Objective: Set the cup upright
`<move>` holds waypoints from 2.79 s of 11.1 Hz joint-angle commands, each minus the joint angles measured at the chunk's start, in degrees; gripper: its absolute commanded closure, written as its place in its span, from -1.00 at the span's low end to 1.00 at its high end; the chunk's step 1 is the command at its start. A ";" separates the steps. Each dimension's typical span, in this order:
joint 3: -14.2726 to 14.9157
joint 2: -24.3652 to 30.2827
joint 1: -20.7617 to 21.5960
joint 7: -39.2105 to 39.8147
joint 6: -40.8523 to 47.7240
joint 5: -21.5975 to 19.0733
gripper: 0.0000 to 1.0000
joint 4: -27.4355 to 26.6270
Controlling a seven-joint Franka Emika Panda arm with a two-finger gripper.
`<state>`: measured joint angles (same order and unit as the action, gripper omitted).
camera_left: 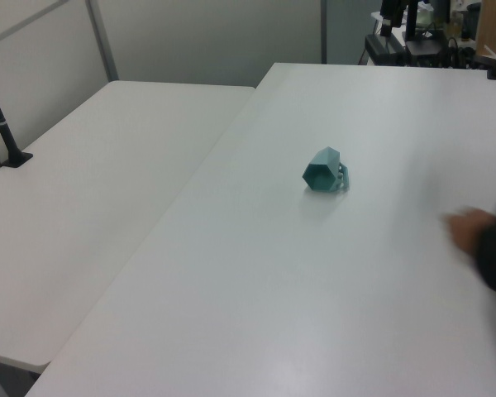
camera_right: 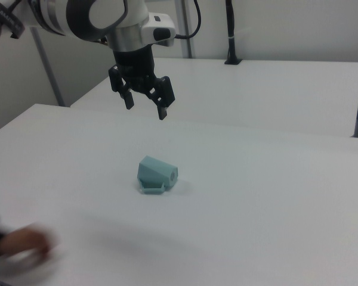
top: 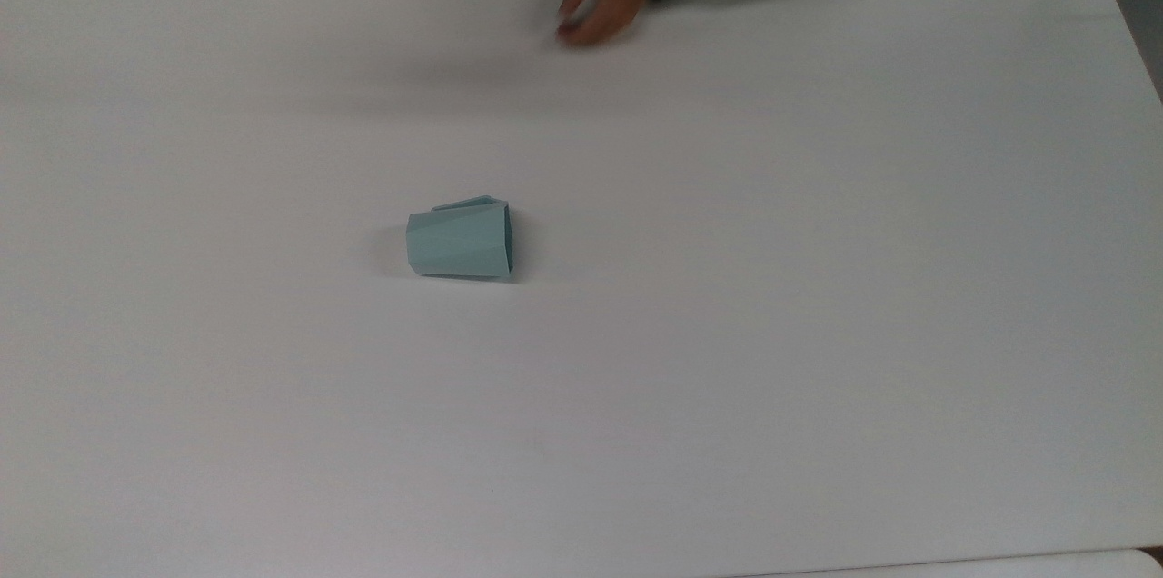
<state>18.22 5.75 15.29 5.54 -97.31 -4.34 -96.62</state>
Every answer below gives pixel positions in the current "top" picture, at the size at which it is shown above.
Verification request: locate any teal faceted cup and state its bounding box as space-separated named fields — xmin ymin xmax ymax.
xmin=404 ymin=195 xmax=516 ymax=280

